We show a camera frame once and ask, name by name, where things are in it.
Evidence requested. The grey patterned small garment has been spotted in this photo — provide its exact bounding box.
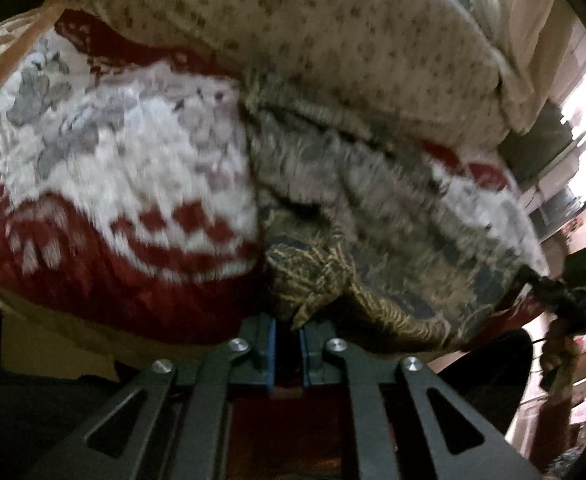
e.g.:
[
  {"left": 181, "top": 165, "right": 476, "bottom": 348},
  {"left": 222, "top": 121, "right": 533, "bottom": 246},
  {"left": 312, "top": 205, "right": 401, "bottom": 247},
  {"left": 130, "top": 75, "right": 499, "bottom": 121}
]
[{"left": 240, "top": 70, "right": 524, "bottom": 354}]

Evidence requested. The red white patterned blanket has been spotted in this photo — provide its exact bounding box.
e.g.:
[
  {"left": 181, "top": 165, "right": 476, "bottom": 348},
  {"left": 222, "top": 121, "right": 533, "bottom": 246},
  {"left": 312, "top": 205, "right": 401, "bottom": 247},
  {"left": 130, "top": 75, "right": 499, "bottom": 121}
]
[{"left": 0, "top": 9, "right": 549, "bottom": 344}]

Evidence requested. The beige spotted bed sheet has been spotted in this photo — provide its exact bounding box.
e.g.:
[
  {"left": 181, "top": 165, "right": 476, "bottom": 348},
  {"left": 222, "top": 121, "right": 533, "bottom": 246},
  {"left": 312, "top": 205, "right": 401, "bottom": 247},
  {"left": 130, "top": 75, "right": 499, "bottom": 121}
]
[{"left": 56, "top": 0, "right": 509, "bottom": 148}]

